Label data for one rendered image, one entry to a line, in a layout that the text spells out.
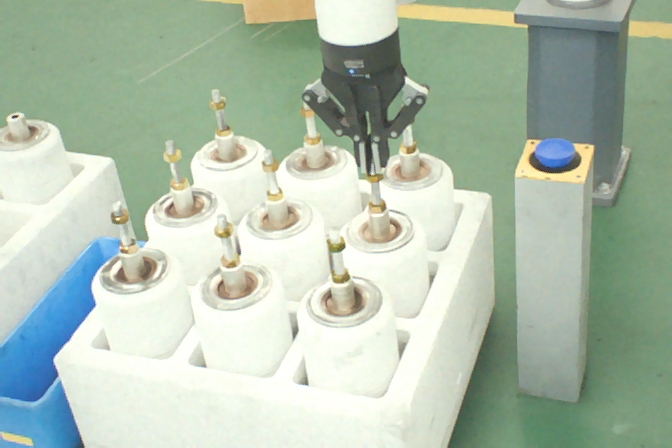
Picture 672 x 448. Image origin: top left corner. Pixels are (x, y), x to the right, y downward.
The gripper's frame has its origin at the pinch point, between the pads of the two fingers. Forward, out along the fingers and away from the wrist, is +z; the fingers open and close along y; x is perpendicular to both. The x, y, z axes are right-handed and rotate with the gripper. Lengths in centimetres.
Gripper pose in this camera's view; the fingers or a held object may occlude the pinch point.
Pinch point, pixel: (372, 153)
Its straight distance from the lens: 103.3
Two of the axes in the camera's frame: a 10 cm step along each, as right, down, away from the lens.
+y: 9.6, 0.5, -2.7
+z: 1.1, 8.2, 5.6
